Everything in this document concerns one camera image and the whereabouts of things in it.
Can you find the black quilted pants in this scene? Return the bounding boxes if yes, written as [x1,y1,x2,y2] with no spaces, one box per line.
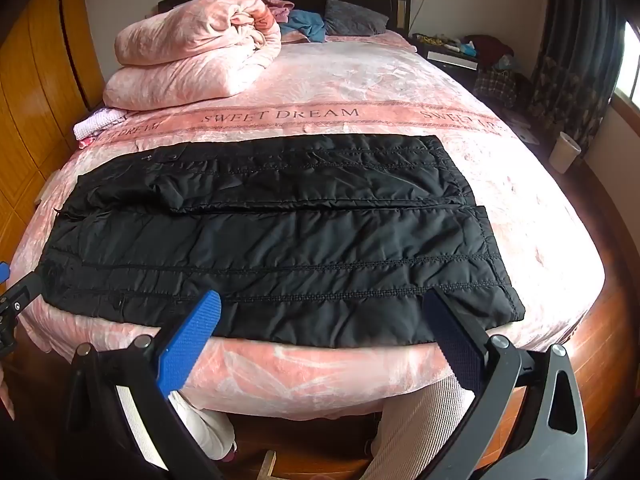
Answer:
[37,132,527,351]

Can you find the window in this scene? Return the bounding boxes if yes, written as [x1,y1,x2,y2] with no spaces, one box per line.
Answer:
[612,20,640,116]

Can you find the plaid bag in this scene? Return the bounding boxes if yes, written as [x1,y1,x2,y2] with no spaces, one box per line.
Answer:
[472,67,518,106]

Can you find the dark grey pillow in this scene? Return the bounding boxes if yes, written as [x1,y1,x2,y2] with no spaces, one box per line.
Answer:
[322,0,391,37]

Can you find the dark nightstand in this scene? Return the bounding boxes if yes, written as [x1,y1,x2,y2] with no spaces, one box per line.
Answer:
[407,34,481,78]

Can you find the folded pink duvet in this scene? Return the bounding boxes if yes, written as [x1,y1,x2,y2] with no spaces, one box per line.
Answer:
[102,0,283,111]

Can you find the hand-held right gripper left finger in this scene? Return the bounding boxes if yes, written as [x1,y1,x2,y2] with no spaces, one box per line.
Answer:
[60,289,223,480]

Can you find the blue garment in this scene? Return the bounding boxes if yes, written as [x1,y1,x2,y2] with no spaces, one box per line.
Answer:
[279,9,328,43]

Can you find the person's right leg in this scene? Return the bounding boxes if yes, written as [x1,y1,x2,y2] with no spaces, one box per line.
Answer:
[360,377,483,480]

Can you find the dark red clothing pile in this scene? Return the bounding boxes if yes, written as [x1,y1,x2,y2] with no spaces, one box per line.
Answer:
[465,34,516,68]

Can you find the pink and white towel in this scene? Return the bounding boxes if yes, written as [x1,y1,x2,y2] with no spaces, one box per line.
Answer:
[73,107,126,142]

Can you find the dark patterned curtain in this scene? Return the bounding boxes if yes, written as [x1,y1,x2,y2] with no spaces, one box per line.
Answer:
[530,0,628,136]

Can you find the white waste bin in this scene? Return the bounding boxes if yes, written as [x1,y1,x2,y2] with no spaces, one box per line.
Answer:
[549,131,582,175]

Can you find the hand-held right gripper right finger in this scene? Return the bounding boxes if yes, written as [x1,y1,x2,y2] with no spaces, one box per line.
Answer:
[422,287,591,480]

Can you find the bed with pink blanket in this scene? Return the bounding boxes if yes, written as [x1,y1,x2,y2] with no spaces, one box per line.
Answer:
[10,25,608,421]

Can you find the pink garment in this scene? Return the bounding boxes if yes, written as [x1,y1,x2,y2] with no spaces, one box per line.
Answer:
[260,0,297,23]

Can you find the wooden wardrobe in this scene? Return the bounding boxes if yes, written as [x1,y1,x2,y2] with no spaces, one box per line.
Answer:
[0,0,108,256]

